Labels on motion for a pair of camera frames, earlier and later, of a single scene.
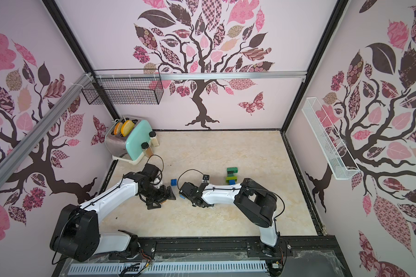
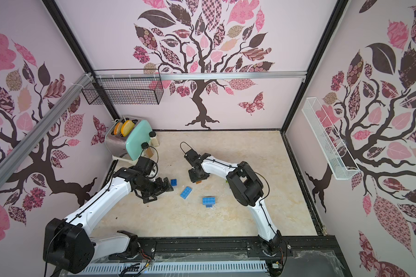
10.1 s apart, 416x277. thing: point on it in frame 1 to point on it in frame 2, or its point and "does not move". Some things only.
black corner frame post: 338,10 does not move
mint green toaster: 125,138 does not move
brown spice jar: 147,150 does not move
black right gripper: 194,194 to 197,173
